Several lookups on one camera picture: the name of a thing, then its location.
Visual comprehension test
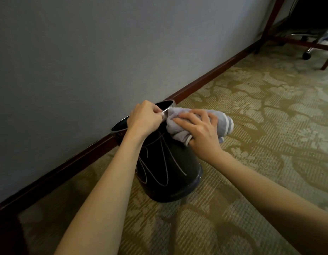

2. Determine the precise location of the person's right hand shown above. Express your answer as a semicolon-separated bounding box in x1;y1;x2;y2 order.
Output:
171;108;224;164

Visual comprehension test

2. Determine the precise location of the person's left hand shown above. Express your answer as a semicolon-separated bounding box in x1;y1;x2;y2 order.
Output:
125;100;164;142

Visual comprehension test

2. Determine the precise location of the grey cleaning cloth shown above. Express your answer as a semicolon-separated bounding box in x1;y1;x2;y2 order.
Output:
161;107;234;146

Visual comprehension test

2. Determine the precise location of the black waste bin chrome rim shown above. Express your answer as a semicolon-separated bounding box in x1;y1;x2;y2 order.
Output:
110;99;204;203

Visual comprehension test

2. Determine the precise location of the person's left forearm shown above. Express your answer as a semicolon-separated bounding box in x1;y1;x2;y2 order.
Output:
53;130;143;255

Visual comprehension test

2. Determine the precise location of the person's right forearm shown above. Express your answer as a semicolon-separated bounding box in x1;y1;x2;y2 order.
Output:
210;151;328;255

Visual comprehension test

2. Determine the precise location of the dark wooden baseboard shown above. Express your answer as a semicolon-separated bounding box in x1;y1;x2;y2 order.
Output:
0;39;263;213

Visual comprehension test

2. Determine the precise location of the office chair wheeled base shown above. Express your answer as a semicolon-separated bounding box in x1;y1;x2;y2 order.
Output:
278;23;328;61

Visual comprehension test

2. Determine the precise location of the dark red wooden cabinet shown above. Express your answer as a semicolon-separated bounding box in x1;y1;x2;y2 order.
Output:
0;205;29;255

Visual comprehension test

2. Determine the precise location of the dark red wooden desk frame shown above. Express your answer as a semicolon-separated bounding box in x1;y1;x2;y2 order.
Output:
254;0;328;71

